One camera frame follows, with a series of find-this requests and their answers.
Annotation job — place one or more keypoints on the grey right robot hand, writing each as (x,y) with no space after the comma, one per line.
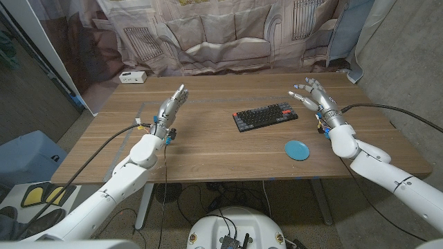
(325,103)

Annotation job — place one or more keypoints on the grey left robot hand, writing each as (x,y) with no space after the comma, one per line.
(167,112)

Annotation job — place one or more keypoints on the black keyboard with red keys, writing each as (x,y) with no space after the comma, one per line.
(264,117)

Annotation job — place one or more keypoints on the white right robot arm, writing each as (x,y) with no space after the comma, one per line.
(380,169)

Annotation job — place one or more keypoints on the blue round dish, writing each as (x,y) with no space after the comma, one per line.
(297,150)

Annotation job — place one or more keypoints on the white power strip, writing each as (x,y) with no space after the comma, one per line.
(133,77)

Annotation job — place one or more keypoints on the black round fan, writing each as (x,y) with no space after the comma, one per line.
(168,192)

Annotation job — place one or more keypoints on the printed sofa room backdrop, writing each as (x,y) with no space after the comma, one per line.
(221,38)

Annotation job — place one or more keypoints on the white table leg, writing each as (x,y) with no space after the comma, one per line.
(143,207)

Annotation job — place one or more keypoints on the grey table leg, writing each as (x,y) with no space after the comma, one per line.
(322,204)

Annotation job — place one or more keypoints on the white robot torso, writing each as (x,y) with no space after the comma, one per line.
(239,224)

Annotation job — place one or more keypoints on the light blue plastic bin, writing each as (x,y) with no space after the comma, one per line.
(27,159)

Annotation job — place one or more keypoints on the white upright panel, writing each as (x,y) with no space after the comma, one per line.
(34,31)

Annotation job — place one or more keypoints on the white pedal mat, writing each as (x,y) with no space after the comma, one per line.
(14,211)

